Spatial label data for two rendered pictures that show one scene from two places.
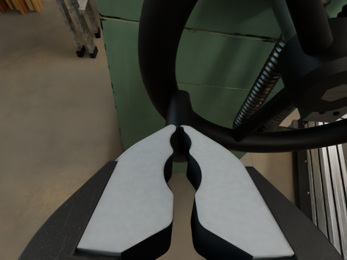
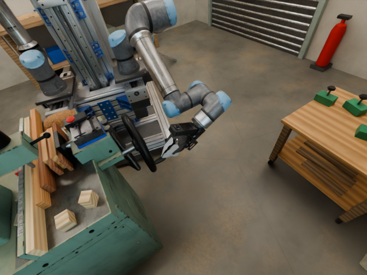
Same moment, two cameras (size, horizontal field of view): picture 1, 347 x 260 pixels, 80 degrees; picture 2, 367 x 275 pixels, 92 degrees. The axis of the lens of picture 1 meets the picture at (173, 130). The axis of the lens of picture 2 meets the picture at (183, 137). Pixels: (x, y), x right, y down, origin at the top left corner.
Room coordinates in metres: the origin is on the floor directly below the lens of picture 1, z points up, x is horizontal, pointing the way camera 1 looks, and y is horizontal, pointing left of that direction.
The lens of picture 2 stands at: (0.06, 0.45, 1.41)
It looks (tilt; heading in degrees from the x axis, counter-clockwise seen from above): 49 degrees down; 258
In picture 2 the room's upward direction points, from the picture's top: 10 degrees counter-clockwise
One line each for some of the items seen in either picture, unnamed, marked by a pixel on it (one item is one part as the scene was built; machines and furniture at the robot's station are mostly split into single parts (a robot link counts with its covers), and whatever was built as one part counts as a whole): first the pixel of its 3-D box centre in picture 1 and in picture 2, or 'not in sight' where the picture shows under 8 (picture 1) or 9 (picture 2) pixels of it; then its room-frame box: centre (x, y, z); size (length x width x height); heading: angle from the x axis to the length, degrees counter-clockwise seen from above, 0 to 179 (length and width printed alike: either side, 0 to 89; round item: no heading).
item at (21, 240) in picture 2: not in sight; (27, 170); (0.52, -0.04, 0.93); 0.60 x 0.02 x 0.06; 103
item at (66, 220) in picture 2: not in sight; (65, 220); (0.38, 0.19, 0.92); 0.04 x 0.04 x 0.04; 16
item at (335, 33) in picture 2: not in sight; (331, 44); (-2.29, -1.11, 0.30); 0.19 x 0.18 x 0.60; 14
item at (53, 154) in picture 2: not in sight; (57, 147); (0.42, -0.10, 0.94); 0.16 x 0.02 x 0.07; 103
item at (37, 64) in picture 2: not in sight; (36, 64); (0.59, -0.81, 0.98); 0.13 x 0.12 x 0.14; 103
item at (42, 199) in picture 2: not in sight; (38, 148); (0.51, -0.15, 0.92); 0.54 x 0.02 x 0.04; 103
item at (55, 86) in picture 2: not in sight; (50, 82); (0.59, -0.80, 0.87); 0.15 x 0.15 x 0.10
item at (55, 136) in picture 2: not in sight; (72, 143); (0.36, -0.08, 0.95); 0.09 x 0.07 x 0.09; 103
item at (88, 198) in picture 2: not in sight; (89, 199); (0.31, 0.15, 0.92); 0.04 x 0.03 x 0.05; 75
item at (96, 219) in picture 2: not in sight; (78, 158); (0.38, -0.07, 0.87); 0.61 x 0.30 x 0.06; 103
